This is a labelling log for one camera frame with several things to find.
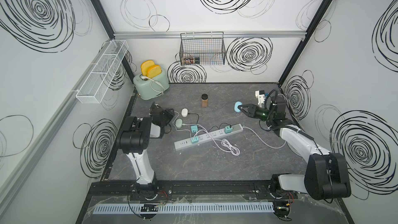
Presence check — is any black charging cable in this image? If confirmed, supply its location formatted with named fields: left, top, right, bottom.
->
left=187, top=112, right=231, bottom=133

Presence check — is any light blue earbud case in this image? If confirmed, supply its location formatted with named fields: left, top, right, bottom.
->
left=234, top=101, right=242, bottom=113

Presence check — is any white power strip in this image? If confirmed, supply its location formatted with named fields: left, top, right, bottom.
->
left=174, top=124, right=243, bottom=151

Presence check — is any brown spice bottle black lid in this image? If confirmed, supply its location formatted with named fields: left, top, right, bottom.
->
left=201, top=94, right=208, bottom=108

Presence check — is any rear yellow toast slice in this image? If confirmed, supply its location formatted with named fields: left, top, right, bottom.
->
left=141, top=60, right=155, bottom=76

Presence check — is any mint green toaster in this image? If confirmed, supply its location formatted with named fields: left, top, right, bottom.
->
left=133, top=71, right=170, bottom=100

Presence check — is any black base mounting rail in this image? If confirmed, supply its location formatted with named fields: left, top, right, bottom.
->
left=87, top=179, right=299, bottom=201

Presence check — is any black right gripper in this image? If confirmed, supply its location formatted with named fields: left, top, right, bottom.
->
left=239, top=104, right=275, bottom=122

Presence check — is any white charging cable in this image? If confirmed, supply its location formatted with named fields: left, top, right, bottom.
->
left=181, top=122, right=241, bottom=157

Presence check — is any teal charger with black cable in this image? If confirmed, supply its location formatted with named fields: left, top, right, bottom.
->
left=224, top=125, right=233, bottom=134

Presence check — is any front yellow toast slice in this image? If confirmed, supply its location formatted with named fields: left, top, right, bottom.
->
left=146, top=64, right=162, bottom=78

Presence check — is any white slotted cable duct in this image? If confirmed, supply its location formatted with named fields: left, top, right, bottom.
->
left=93, top=202, right=274, bottom=215

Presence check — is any yellow toast slice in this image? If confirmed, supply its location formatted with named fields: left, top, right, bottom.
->
left=141, top=60, right=155, bottom=76
left=146, top=64, right=162, bottom=78

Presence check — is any black wire wall basket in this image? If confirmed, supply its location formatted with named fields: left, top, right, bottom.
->
left=179, top=32, right=227, bottom=66

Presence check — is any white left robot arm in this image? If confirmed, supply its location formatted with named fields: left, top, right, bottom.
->
left=116, top=103, right=175, bottom=200

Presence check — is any white wire wall shelf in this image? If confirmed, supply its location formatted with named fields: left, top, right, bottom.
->
left=76, top=39, right=128, bottom=104

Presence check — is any pale green round earbud case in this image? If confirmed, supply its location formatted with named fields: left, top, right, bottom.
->
left=175, top=118, right=183, bottom=129

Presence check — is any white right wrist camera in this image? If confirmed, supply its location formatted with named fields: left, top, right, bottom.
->
left=255, top=90, right=268, bottom=108

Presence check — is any white round earbud case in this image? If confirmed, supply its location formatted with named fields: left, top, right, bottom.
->
left=181, top=108, right=188, bottom=118

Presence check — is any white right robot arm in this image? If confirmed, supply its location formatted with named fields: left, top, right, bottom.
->
left=235, top=95, right=351, bottom=200

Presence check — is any teal charger with white cable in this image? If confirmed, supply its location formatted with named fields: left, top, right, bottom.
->
left=190, top=125, right=199, bottom=133

